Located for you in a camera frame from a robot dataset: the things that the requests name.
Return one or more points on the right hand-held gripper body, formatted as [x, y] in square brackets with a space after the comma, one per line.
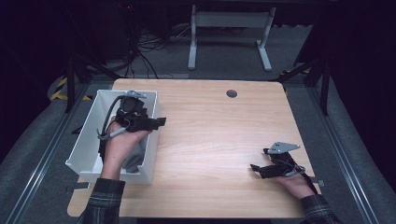
[283, 168]

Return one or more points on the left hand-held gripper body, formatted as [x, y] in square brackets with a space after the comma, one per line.
[134, 119]

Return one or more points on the grey mitten with small label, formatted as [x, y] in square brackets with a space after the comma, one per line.
[132, 163]

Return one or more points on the white box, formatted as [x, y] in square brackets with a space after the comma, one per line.
[90, 138]

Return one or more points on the person's right hand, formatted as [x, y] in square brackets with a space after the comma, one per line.
[297, 186]

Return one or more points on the person's left hand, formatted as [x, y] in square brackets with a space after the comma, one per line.
[116, 152]

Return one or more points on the black metal stand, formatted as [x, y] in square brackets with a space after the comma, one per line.
[325, 93]
[70, 87]

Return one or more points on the grey round table grommet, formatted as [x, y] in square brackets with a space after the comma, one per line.
[231, 93]

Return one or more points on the yellow black hazard tape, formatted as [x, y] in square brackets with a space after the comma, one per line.
[59, 93]

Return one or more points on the black computer tower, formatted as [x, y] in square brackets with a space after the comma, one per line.
[115, 31]

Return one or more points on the grey table edge bracket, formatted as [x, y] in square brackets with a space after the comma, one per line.
[320, 182]
[77, 186]

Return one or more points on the grey metal floor rail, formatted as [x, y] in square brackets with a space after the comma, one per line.
[342, 155]
[46, 154]

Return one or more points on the white metal desk frame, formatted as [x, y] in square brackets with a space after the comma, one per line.
[230, 19]

